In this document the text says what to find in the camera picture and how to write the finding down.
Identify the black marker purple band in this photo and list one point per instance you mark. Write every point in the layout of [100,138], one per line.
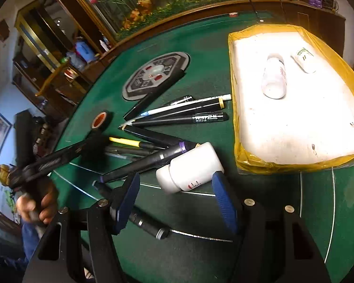
[153,160]

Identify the flat black marker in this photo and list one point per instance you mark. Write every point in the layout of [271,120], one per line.
[156,137]

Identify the long black pen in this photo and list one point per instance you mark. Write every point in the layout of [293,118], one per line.
[156,94]

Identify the thin metal pen refill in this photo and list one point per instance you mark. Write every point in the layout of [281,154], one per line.
[200,235]

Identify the person's left forearm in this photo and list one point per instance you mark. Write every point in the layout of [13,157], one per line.
[31,238]

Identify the yellow pen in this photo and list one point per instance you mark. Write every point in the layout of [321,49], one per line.
[125,142]

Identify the black pen white label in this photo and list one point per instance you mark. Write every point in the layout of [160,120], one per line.
[181,99]

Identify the round grey table control panel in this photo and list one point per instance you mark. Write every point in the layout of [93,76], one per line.
[153,76]

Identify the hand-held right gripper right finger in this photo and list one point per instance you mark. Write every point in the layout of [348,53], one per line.
[224,205]

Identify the white pill bottle red label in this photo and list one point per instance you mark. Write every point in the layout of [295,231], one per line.
[191,168]

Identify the white pen blue print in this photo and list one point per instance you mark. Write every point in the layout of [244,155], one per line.
[194,102]

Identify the white bottle green label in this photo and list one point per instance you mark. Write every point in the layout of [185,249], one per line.
[304,60]

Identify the white plastic bottle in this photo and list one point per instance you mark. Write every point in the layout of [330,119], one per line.
[273,76]

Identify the white foam tray yellow tape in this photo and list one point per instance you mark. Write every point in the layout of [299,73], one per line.
[295,118]

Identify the grey translucent gel pen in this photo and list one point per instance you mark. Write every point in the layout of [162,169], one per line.
[126,151]

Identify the black marker yellow tips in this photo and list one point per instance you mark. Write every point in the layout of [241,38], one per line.
[191,107]

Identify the wooden shelf unit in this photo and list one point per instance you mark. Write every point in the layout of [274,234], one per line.
[47,56]

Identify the black tape roll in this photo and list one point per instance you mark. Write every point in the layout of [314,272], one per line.
[101,120]

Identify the black pen grey tip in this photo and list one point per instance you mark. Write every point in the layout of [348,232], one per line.
[147,225]

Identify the framed artificial flower display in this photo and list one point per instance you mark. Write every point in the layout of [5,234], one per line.
[165,0]

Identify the person's left hand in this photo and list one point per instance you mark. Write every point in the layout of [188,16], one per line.
[44,202]

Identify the small red white table button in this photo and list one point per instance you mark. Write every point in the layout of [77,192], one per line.
[233,15]

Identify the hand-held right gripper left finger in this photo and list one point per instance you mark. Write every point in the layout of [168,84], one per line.
[126,205]

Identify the black marker white print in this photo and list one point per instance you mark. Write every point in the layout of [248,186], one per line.
[180,120]

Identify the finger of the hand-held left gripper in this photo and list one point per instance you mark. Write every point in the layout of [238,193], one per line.
[62,157]

